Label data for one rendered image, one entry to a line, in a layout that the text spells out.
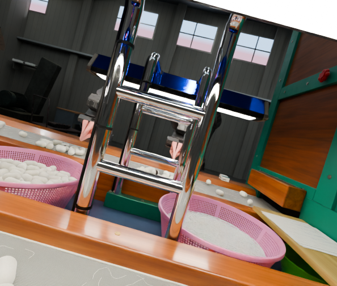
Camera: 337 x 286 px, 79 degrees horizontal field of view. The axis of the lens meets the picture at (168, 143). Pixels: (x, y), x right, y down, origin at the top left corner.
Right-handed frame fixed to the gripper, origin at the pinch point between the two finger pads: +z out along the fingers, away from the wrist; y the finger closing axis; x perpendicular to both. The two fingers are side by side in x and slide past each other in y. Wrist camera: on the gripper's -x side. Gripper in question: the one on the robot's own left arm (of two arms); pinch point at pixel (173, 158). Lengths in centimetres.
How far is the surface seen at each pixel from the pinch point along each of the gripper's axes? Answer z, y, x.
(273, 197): 14.3, 35.5, -10.5
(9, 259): 55, -15, -40
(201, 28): -739, -12, 125
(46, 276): 55, -12, -37
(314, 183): 13.1, 42.8, -20.9
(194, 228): 38.2, 7.1, -21.9
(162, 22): -744, -150, 141
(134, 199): 30.5, -8.3, -12.8
